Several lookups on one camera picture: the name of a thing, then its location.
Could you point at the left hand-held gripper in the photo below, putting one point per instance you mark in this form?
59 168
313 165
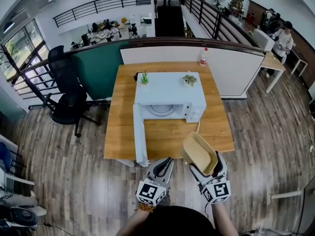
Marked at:
148 193

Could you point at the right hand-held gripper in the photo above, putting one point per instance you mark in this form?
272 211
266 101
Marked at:
219 190

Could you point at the beige plastic bowl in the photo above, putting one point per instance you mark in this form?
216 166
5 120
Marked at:
197 151

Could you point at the white microwave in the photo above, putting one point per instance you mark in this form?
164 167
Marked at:
167 90

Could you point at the person's left forearm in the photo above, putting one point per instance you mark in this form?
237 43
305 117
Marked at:
133 224

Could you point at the person's right forearm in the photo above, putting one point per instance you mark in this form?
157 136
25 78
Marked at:
224 220

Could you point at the person's olive trousers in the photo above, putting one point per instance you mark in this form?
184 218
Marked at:
165 201

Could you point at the person's black shirt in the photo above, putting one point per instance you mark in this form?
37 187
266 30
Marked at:
179 222

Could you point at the wooden table with white legs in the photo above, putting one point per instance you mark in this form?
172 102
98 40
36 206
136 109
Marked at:
123 122

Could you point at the pale succulent potted plant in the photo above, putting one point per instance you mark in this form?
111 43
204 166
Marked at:
190 80

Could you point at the green spiky potted plant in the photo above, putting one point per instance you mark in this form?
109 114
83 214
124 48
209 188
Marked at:
144 79

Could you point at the black bottle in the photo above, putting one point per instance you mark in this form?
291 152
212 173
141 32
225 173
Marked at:
135 77

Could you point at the plastic bottle with red cap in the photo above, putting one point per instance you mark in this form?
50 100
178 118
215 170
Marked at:
203 59

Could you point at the black mesh office chair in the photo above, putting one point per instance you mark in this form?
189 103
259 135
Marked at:
66 99

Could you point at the green partition panel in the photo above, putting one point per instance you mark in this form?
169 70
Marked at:
98 67

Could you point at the wooden desk with white legs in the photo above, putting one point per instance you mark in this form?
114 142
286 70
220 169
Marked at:
273 63

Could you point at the black and white round device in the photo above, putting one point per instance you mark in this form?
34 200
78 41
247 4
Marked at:
24 214

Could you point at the white boxy appliance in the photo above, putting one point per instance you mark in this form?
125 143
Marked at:
263 39

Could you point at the small white-legged desk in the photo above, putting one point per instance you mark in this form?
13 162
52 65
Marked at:
301 61

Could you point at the black stair railing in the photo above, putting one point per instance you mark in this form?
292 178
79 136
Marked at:
216 21

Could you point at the blue chair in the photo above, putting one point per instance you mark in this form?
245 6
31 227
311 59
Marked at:
6 156

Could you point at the black railing with wooden handrail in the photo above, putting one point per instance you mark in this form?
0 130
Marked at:
32 69

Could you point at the long black metal railing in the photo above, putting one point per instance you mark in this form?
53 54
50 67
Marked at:
98 5

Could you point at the white table frame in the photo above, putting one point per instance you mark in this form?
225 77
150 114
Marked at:
286 195

